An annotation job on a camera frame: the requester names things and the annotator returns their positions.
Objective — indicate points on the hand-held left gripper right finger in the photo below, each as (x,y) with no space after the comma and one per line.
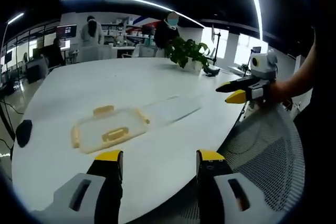
(223,195)

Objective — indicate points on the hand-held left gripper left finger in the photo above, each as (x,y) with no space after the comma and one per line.
(89,195)

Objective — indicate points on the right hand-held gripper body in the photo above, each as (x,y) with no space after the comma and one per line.
(261,64)

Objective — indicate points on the clear lid with yellow buckles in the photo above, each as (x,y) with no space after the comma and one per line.
(110,129)

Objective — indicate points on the clear plastic container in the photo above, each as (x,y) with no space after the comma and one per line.
(170,111)

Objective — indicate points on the person's right hand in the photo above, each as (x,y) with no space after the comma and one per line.
(275,95)

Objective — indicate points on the small black object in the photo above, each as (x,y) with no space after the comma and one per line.
(211,72)

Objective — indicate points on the grey mesh office chair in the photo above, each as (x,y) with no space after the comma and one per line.
(267,155)

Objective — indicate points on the green potted plant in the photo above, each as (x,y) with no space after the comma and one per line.
(187,51)

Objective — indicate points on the black oval object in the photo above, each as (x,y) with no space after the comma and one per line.
(24,132)

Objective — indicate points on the short ceiling light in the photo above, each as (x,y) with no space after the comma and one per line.
(15,18)

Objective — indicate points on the dark wall monitor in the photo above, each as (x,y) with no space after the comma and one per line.
(66,31)

